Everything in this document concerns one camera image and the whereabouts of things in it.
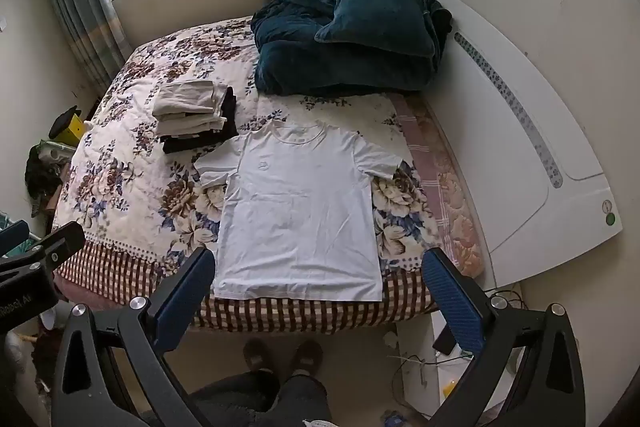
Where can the dark cloth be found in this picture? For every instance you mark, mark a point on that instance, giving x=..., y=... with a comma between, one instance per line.
x=42, y=179

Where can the white appliance with strip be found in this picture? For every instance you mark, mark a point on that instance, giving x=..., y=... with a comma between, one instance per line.
x=525, y=187

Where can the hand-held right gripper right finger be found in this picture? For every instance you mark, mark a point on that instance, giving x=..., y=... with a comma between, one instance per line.
x=452, y=302

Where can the yellow box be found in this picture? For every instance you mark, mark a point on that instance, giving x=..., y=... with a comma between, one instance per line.
x=70, y=132

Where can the beige folded garment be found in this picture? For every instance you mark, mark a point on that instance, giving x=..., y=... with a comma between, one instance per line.
x=187, y=99

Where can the floral plush blanket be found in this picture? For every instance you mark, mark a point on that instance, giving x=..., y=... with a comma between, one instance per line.
x=135, y=167

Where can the person's slipper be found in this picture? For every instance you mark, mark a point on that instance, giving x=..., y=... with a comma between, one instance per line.
x=256, y=355
x=306, y=356

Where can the white t-shirt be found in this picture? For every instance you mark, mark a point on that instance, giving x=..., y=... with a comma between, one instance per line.
x=295, y=207

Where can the person's right slipper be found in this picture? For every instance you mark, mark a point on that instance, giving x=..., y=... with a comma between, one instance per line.
x=306, y=356

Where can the teal plush duvet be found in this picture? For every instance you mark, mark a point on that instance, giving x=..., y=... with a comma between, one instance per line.
x=300, y=57

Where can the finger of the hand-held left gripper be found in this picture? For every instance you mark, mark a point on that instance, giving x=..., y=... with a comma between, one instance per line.
x=60, y=243
x=12, y=233

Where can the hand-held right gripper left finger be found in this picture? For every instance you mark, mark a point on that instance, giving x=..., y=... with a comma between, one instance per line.
x=186, y=291

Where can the cream folded garment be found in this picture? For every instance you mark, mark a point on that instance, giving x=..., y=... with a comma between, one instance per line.
x=190, y=125

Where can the pink floral mattress pad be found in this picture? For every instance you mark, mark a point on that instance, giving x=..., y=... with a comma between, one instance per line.
x=445, y=187

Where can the person's right leg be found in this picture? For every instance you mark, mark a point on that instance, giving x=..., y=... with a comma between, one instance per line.
x=302, y=399

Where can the person's left slipper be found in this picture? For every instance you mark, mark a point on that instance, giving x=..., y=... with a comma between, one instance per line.
x=256, y=355

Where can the stack of folded clothes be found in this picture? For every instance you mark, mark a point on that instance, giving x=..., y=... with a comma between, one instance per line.
x=227, y=122

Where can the teal plush pillow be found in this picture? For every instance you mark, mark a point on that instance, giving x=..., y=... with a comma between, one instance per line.
x=380, y=17

